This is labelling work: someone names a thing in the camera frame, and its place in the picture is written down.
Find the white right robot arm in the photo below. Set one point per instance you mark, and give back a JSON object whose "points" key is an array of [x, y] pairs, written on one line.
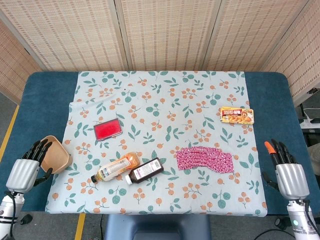
{"points": [[301, 222]]}

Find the woven bamboo screen panel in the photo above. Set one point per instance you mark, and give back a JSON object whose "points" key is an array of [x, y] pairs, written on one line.
{"points": [[167, 32], [300, 57], [15, 67], [67, 32], [252, 32]]}

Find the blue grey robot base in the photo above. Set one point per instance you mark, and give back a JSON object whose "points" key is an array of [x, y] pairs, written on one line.
{"points": [[157, 227]]}

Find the red ink stamp pad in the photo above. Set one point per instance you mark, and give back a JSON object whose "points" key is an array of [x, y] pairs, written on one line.
{"points": [[108, 129]]}

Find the pink patterned pouch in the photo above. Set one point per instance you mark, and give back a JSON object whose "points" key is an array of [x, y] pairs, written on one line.
{"points": [[205, 160]]}

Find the floral print tablecloth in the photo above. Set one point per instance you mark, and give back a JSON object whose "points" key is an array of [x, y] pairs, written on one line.
{"points": [[160, 112]]}

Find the wooden bowl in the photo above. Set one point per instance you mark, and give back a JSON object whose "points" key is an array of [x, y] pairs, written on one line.
{"points": [[56, 157]]}

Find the orange juice bottle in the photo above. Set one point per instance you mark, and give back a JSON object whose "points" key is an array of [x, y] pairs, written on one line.
{"points": [[115, 168]]}

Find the black floor caster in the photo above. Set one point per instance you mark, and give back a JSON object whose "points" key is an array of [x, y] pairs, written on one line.
{"points": [[26, 219], [282, 223]]}

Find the white power strip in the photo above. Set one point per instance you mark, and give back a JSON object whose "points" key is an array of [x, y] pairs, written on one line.
{"points": [[311, 124]]}

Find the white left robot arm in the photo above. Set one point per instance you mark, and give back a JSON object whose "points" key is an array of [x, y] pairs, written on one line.
{"points": [[7, 217]]}

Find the yellow curry box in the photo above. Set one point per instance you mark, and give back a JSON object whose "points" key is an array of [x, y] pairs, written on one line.
{"points": [[237, 115]]}

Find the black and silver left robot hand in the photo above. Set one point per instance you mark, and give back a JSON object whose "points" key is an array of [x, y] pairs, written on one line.
{"points": [[22, 173]]}

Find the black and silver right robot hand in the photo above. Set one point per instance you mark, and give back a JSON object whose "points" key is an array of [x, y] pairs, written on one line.
{"points": [[292, 180]]}

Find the dark brown drink bottle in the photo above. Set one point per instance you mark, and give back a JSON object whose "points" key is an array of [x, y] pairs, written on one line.
{"points": [[145, 172]]}

